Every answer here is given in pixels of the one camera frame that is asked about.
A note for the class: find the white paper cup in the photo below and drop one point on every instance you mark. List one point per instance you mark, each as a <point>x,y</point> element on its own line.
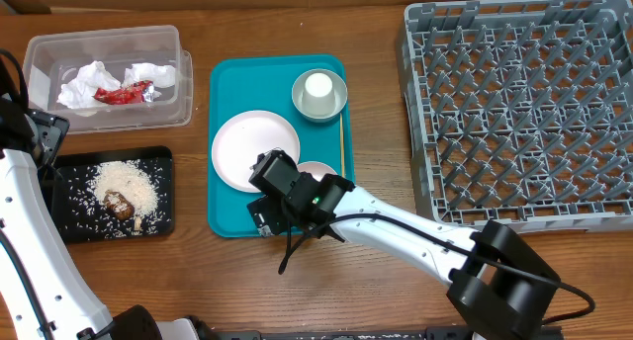
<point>318,97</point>

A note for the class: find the white napkin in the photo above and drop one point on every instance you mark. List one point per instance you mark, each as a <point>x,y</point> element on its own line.
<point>162,76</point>
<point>79,92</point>

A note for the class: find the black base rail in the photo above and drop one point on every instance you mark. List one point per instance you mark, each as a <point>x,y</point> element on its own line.
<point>431,333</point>

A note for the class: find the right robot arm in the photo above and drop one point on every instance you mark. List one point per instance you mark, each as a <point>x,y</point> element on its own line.
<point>500,286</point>

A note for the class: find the black food waste tray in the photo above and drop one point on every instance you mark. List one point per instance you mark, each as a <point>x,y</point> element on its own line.
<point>163,182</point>

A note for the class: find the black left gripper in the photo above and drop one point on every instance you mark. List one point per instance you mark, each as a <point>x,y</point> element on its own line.
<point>53,129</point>

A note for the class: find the white rice pile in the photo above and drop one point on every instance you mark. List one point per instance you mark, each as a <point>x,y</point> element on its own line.
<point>123,179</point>

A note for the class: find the clear plastic waste bin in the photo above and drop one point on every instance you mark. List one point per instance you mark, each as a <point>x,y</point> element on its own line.
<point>53,60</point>

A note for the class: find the grey bowl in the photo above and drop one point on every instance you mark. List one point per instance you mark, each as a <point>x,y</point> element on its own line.
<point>340,93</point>

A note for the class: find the grey dishwasher rack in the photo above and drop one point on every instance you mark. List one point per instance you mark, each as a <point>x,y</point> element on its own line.
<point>520,111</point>

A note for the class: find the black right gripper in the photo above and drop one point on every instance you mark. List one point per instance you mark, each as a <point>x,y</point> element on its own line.
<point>273,211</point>

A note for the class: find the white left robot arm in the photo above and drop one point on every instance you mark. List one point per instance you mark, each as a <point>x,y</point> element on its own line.
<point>41,286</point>

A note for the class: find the wooden chopstick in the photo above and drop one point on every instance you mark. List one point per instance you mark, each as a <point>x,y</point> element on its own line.
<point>342,146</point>

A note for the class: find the large white plate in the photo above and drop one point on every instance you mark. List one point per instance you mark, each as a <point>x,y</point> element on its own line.
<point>242,138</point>

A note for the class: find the teal serving tray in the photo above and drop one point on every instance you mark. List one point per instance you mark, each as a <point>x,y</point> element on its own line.
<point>265,83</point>

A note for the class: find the red foil wrapper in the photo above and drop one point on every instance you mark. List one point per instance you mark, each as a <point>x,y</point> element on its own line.
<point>139,92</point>

